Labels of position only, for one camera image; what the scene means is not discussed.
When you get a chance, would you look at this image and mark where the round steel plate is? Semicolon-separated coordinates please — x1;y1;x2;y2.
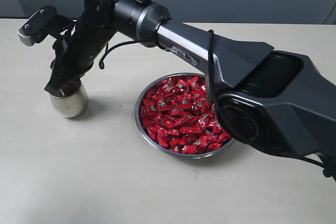
134;72;237;159

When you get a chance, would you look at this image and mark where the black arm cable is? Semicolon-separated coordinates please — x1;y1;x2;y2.
98;0;336;180

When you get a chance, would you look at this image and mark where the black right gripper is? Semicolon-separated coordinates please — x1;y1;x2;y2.
44;14;116;94

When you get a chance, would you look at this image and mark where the pile of red wrapped candies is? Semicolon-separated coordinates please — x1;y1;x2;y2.
139;76;233;155

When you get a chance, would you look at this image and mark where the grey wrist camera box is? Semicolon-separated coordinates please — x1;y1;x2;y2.
17;6;57;47

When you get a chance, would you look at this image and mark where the shiny steel cup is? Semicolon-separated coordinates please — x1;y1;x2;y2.
49;82;89;118

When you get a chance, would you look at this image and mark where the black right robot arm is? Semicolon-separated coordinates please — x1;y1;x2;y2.
45;0;335;162

